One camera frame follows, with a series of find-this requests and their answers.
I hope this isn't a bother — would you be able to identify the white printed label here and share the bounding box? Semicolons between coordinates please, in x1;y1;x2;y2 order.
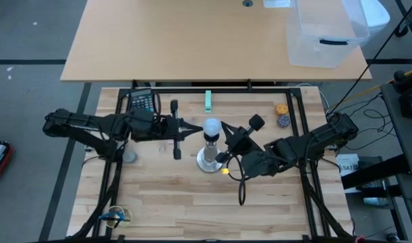
336;154;360;176

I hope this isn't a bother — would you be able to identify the silver metal lamp base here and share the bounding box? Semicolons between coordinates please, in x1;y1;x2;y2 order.
196;133;225;174

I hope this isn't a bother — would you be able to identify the white flat card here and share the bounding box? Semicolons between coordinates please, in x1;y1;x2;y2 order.
263;0;291;8

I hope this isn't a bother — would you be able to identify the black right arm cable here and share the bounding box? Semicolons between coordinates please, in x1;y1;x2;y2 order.
225;154;247;207

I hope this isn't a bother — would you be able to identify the dark grey equipment cart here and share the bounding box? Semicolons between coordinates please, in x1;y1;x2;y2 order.
340;67;412;243

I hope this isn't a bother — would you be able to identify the white round chair seat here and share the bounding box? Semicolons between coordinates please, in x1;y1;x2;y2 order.
360;0;391;34

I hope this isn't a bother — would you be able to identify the thin black stand pole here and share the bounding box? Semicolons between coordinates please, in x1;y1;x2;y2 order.
326;0;412;117

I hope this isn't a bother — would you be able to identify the white round lightbulb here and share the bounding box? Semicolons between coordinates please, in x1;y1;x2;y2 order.
202;117;223;138

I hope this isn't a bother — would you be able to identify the small patterned ceramic bowl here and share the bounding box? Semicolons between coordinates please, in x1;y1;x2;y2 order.
122;149;138;164

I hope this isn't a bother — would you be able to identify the small blue tool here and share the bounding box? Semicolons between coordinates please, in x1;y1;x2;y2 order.
98;211;131;223

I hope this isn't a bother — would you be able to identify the black calculator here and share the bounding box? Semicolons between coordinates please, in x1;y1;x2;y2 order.
129;88;156;113

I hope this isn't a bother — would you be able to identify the tan wooden desk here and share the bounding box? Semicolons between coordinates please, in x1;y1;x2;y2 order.
59;0;373;83

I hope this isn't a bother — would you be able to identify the black metal table frame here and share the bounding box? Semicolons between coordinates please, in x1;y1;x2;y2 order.
72;86;353;243

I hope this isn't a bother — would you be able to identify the clear plastic storage bin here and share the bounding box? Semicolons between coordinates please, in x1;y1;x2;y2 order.
285;0;371;69

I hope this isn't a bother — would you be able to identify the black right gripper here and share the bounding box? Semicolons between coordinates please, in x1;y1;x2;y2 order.
214;113;266;165

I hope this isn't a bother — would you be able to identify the black device with screen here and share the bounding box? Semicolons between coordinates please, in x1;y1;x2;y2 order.
399;89;412;121

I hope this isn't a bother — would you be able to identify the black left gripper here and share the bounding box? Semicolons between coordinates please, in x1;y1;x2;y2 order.
152;99;204;161

